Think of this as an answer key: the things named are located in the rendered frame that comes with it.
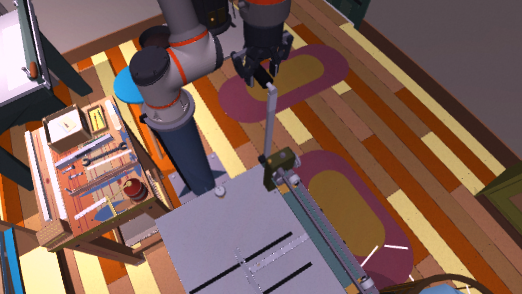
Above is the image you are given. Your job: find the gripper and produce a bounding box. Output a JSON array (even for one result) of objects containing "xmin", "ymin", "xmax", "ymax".
[{"xmin": 230, "ymin": 20, "xmax": 295, "ymax": 88}]

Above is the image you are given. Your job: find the grey stack cutter body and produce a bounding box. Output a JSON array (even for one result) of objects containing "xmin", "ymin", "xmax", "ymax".
[{"xmin": 154, "ymin": 162, "xmax": 381, "ymax": 294}]

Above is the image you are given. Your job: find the light grey back gauge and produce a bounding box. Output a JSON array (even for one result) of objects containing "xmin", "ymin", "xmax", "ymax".
[{"xmin": 233, "ymin": 232, "xmax": 311, "ymax": 287}]

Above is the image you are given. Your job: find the wooden block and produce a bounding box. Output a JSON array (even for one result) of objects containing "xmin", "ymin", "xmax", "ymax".
[{"xmin": 35, "ymin": 219, "xmax": 74, "ymax": 249}]

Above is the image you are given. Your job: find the maroon and mustard oval rug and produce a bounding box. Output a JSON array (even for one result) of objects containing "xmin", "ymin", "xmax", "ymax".
[
  {"xmin": 217, "ymin": 43, "xmax": 351, "ymax": 125},
  {"xmin": 293, "ymin": 149, "xmax": 415, "ymax": 291}
]

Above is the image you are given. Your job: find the grey lever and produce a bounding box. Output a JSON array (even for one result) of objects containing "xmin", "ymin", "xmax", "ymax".
[{"xmin": 262, "ymin": 81, "xmax": 280, "ymax": 161}]

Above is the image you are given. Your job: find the dark green cupboard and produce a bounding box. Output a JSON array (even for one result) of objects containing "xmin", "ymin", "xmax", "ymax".
[{"xmin": 325, "ymin": 0, "xmax": 373, "ymax": 31}]

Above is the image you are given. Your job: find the olive green lever housing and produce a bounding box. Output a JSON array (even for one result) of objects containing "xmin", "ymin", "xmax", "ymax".
[{"xmin": 262, "ymin": 146, "xmax": 298, "ymax": 192}]

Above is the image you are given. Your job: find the blue round disc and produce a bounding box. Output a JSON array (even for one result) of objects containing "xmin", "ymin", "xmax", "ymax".
[{"xmin": 112, "ymin": 65, "xmax": 145, "ymax": 106}]

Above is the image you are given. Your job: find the white tube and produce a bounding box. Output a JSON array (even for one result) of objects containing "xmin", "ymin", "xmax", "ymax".
[{"xmin": 104, "ymin": 99, "xmax": 123, "ymax": 131}]

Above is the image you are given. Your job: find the yellow framed tray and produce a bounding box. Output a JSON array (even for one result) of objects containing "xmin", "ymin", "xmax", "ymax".
[{"xmin": 86, "ymin": 104, "xmax": 109, "ymax": 135}]

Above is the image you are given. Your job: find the red tin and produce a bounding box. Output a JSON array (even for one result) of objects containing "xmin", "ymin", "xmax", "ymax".
[{"xmin": 122, "ymin": 177, "xmax": 148, "ymax": 203}]

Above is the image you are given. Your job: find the black wrench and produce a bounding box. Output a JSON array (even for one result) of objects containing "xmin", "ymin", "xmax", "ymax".
[{"xmin": 80, "ymin": 141, "xmax": 129, "ymax": 168}]

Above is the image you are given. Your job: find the wooden workbench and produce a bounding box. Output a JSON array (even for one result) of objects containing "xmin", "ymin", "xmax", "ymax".
[{"xmin": 23, "ymin": 95, "xmax": 173, "ymax": 294}]

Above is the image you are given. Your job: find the yellow stick with ball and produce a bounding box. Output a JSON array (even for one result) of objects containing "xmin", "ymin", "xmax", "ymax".
[{"xmin": 105, "ymin": 180, "xmax": 134, "ymax": 204}]

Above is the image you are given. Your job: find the brown ribbed strip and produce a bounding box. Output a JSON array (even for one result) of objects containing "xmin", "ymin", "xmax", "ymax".
[{"xmin": 69, "ymin": 160, "xmax": 140, "ymax": 198}]

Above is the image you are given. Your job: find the grey steel ruler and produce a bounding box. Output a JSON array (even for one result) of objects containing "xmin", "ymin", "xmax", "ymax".
[{"xmin": 54, "ymin": 133, "xmax": 115, "ymax": 171}]

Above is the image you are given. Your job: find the open cardboard box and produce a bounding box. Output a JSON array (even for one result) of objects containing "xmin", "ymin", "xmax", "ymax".
[{"xmin": 42, "ymin": 104, "xmax": 93, "ymax": 155}]

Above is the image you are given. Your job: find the grey box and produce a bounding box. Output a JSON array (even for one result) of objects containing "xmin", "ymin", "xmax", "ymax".
[{"xmin": 117, "ymin": 211, "xmax": 161, "ymax": 248}]

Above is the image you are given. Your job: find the short white strip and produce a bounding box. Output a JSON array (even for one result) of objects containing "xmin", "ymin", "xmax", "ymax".
[{"xmin": 73, "ymin": 196, "xmax": 108, "ymax": 222}]

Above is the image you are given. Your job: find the long white bar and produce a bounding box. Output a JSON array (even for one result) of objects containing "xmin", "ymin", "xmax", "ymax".
[{"xmin": 23, "ymin": 127, "xmax": 69, "ymax": 223}]

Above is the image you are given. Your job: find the green framed cabinet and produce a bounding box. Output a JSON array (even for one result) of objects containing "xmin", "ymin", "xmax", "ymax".
[{"xmin": 474, "ymin": 162, "xmax": 522, "ymax": 236}]

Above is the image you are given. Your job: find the blue panel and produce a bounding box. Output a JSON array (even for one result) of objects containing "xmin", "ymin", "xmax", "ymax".
[{"xmin": 0, "ymin": 226, "xmax": 26, "ymax": 294}]

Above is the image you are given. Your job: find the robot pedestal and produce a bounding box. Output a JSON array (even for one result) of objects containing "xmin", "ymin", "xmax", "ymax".
[{"xmin": 145, "ymin": 117, "xmax": 230, "ymax": 202}]

